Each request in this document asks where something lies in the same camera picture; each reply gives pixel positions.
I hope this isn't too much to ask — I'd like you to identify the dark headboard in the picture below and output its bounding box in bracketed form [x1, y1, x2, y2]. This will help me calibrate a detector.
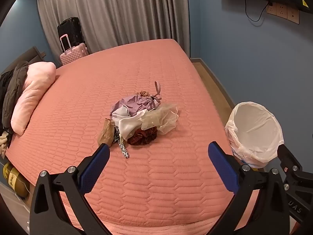
[0, 46, 47, 79]

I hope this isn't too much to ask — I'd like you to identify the tan pleated cloth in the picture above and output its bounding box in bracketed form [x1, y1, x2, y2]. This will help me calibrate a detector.
[98, 118, 115, 148]

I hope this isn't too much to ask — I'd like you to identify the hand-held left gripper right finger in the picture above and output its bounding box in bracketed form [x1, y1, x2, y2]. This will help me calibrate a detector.
[207, 141, 297, 235]

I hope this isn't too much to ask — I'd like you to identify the leopard print hair tie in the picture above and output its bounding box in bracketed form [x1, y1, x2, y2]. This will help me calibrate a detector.
[113, 127, 130, 159]

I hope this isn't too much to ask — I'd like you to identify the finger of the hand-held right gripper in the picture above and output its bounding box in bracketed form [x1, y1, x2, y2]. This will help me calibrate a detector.
[282, 171, 313, 194]
[277, 144, 305, 177]

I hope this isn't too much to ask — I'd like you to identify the pink suitcase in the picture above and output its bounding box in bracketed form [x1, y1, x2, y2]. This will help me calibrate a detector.
[59, 34, 89, 66]

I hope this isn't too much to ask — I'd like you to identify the black suitcase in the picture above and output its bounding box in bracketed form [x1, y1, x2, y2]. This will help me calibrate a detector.
[57, 17, 85, 47]

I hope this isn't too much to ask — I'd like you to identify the wall socket panel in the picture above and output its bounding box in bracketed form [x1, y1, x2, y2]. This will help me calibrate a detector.
[266, 2, 300, 25]

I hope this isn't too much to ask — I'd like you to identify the dark jacket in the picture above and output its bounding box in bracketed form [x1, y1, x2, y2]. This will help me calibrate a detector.
[0, 61, 29, 134]

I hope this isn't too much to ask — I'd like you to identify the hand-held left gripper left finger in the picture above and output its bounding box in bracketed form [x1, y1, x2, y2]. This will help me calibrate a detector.
[29, 143, 111, 235]

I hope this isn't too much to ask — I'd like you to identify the dark red velvet scrunchie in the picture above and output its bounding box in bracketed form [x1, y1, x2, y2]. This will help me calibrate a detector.
[127, 127, 158, 146]

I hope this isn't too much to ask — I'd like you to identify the purple drawstring bag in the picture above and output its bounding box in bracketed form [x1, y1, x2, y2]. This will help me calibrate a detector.
[112, 81, 163, 118]

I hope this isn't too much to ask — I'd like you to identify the pink quilted bed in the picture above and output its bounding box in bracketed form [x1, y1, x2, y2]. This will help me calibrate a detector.
[5, 38, 260, 235]

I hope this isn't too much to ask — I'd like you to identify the beige organza scrunchie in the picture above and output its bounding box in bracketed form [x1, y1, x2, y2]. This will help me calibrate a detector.
[140, 103, 179, 135]

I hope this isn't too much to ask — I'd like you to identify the grey curtain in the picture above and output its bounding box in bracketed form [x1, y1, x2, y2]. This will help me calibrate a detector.
[37, 0, 191, 59]

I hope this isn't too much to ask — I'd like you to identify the black power cable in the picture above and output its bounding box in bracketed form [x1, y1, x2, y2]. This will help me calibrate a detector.
[245, 0, 272, 23]

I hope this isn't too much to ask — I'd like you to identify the white satin cloth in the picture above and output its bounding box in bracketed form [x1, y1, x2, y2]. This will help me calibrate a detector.
[111, 105, 147, 139]

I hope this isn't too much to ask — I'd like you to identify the beige cloth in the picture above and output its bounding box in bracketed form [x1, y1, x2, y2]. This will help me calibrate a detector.
[0, 130, 13, 158]

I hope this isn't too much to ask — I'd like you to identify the white-lined trash bin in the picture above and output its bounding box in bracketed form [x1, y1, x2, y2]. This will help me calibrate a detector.
[224, 102, 285, 169]

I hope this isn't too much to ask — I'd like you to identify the pink pillow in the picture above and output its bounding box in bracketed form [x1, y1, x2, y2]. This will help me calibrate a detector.
[11, 62, 57, 136]

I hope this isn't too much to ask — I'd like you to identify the yellow sack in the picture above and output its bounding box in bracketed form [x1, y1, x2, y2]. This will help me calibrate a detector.
[2, 163, 30, 197]

